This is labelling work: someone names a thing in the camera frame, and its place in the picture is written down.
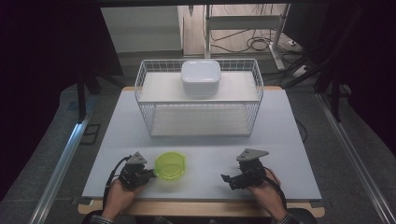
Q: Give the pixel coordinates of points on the person's left hand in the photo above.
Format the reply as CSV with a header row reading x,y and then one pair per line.
x,y
120,199

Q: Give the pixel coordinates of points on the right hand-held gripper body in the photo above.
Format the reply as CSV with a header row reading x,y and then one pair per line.
x,y
252,174

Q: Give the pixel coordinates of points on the black metal stand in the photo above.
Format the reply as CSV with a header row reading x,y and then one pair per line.
x,y
82,99
334,99

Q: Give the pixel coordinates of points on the yellow-green plastic bowl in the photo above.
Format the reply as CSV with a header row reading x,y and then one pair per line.
x,y
170,166

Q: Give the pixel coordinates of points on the white panel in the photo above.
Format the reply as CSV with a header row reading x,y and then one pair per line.
x,y
141,29

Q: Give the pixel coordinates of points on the person's right hand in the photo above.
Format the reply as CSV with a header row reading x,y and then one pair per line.
x,y
267,196

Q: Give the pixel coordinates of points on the white metal desk frame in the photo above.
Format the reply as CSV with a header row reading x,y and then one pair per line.
x,y
243,21

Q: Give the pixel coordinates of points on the aluminium rail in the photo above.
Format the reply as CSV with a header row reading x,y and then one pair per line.
x,y
62,161
351,149

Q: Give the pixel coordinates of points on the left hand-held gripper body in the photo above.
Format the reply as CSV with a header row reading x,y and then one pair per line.
x,y
132,177

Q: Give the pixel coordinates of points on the white plastic container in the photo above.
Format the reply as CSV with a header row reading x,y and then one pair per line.
x,y
201,76

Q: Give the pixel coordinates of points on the white power strip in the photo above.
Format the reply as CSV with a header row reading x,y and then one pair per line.
x,y
300,71

